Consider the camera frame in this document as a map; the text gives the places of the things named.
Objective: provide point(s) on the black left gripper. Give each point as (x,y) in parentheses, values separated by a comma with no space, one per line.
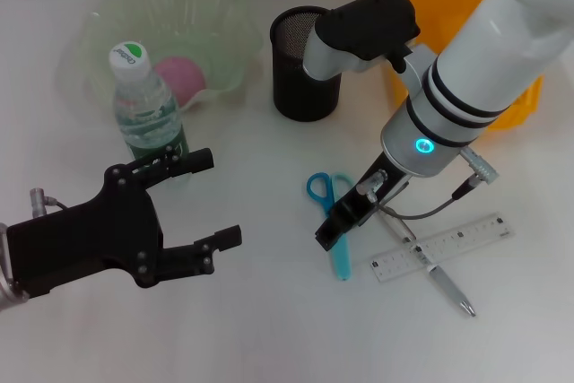
(89,239)

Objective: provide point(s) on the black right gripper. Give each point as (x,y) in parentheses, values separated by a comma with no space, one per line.
(354,206)

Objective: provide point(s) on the blue scissors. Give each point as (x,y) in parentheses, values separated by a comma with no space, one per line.
(319,188)

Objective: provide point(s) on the clear green-label water bottle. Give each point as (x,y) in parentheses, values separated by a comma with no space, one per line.
(143,118)

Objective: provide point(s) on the pink peach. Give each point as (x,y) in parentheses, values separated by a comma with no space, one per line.
(184,78)

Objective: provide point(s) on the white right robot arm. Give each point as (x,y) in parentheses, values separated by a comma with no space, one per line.
(493,55)

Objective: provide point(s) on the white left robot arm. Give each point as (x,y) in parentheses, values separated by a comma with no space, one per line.
(9,300)

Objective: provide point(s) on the silver ballpoint pen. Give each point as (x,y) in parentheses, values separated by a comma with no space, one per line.
(448,284)

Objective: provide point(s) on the black mesh pen holder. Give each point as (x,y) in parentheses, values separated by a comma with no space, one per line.
(296,96)

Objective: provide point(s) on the clear plastic ruler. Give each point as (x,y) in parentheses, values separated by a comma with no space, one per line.
(471,235)

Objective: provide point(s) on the pale green fruit plate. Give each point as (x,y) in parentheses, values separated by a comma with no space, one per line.
(193,11)

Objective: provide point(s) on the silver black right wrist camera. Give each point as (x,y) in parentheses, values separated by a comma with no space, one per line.
(367,24)

